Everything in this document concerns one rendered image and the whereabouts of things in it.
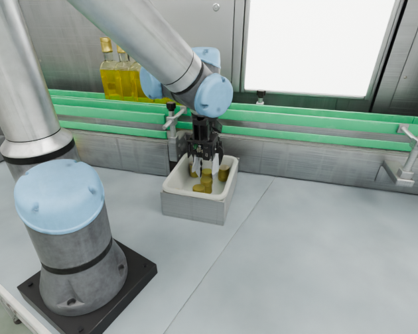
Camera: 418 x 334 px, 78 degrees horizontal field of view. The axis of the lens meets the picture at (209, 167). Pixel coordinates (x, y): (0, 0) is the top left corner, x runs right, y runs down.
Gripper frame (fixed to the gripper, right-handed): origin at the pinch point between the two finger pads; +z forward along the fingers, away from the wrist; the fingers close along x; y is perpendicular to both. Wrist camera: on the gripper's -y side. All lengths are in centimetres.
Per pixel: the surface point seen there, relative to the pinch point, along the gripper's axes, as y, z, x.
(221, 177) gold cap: -1.7, 1.8, 4.3
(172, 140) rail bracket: -1.6, -9.1, -11.2
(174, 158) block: -2.3, -2.5, -11.6
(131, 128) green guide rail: -4.1, -10.2, -26.4
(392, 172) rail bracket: -5, -5, 50
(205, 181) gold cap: 5.6, -0.8, 1.0
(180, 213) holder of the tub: 15.6, 3.7, -3.2
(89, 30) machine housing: -34, -37, -57
